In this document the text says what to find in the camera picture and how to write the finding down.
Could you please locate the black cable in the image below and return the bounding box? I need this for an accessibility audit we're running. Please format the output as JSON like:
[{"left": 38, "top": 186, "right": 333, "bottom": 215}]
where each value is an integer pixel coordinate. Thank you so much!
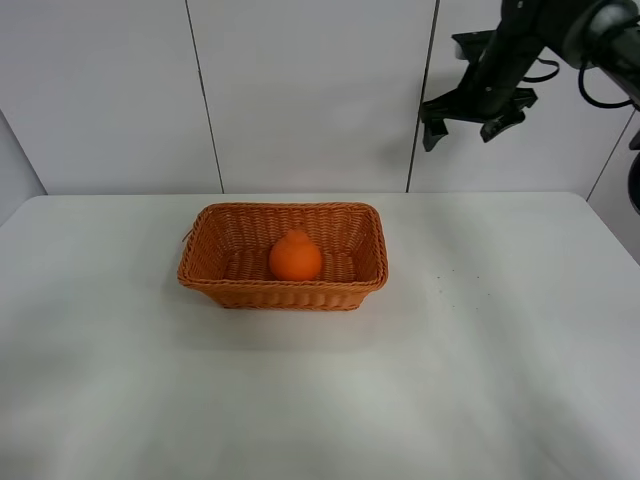
[{"left": 522, "top": 57, "right": 636, "bottom": 109}]

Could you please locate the orange woven wicker basket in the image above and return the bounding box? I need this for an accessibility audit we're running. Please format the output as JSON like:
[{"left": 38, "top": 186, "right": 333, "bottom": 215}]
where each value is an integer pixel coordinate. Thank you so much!
[{"left": 177, "top": 202, "right": 388, "bottom": 311}]

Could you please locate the orange with stem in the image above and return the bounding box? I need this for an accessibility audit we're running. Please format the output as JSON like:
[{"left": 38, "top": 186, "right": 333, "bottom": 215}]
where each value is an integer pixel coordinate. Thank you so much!
[{"left": 269, "top": 230, "right": 322, "bottom": 281}]

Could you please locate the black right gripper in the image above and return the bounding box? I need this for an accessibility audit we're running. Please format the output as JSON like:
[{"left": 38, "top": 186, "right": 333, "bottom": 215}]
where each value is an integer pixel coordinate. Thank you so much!
[{"left": 421, "top": 1, "right": 544, "bottom": 152}]

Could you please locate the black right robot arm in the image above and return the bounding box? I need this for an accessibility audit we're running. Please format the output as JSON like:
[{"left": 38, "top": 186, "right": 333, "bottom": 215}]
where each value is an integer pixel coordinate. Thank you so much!
[{"left": 420, "top": 1, "right": 639, "bottom": 151}]

